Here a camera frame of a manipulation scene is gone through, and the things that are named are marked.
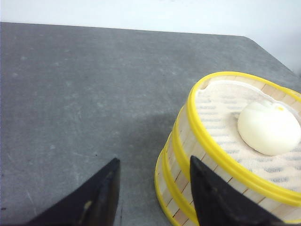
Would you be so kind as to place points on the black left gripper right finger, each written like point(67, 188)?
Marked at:
point(218, 204)

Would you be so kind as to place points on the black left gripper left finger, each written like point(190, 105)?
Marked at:
point(94, 203)

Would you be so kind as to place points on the front bamboo steamer basket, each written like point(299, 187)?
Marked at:
point(170, 199)

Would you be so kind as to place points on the white bun orange dot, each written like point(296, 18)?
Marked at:
point(269, 128)

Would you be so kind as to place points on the white mesh steamer liner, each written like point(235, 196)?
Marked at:
point(219, 105)

